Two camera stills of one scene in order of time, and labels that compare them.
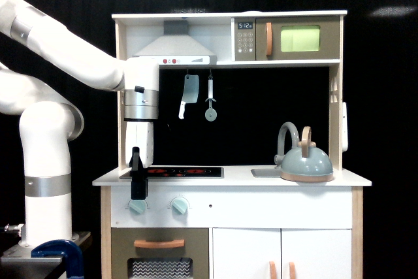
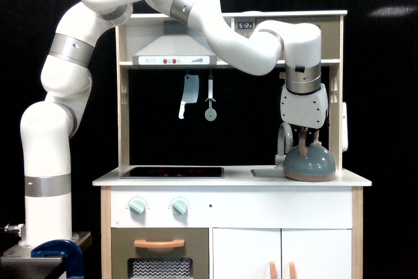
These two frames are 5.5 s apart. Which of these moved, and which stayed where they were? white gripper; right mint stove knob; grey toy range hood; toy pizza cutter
Moved: white gripper
Stayed: right mint stove knob; toy pizza cutter; grey toy range hood
